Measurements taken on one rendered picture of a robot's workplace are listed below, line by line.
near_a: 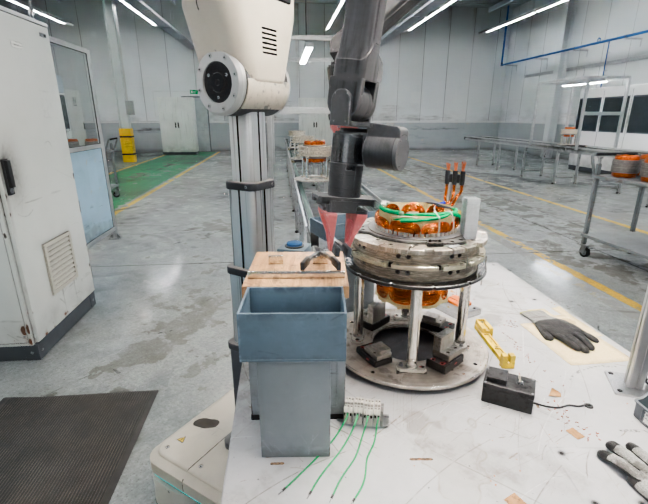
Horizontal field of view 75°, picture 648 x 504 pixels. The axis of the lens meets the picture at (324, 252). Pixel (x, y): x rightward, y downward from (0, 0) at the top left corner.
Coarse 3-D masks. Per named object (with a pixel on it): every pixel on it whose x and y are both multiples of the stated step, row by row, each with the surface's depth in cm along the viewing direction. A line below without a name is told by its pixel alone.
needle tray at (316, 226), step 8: (344, 216) 129; (368, 216) 132; (312, 224) 123; (320, 224) 118; (336, 224) 116; (344, 224) 117; (312, 232) 124; (320, 232) 119; (336, 232) 117; (344, 232) 118; (344, 240) 122; (344, 256) 124; (352, 280) 126; (352, 288) 127; (368, 288) 129; (352, 296) 127; (368, 296) 130; (352, 304) 128
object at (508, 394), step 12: (492, 372) 89; (504, 372) 89; (492, 384) 86; (504, 384) 86; (516, 384) 86; (528, 384) 86; (492, 396) 87; (504, 396) 86; (516, 396) 85; (528, 396) 84; (516, 408) 85; (528, 408) 84
